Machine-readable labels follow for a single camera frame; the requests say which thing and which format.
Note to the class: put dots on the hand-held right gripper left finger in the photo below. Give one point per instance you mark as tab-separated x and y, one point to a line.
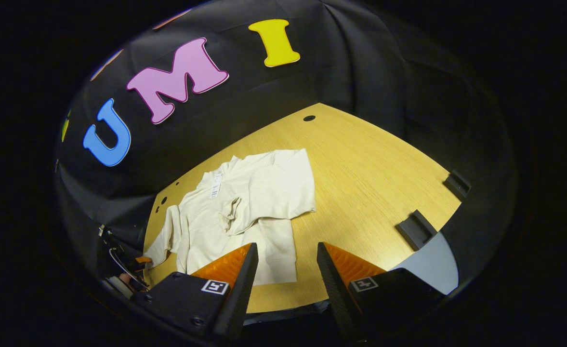
244	289

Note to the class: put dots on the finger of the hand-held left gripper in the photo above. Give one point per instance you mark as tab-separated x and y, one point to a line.
143	261

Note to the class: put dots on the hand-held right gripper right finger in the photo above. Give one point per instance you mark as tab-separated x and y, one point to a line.
334	289

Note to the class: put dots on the cream white sweatshirt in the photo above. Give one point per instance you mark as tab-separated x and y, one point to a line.
264	188

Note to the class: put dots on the black backdrop cloth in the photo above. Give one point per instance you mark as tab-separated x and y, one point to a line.
360	62

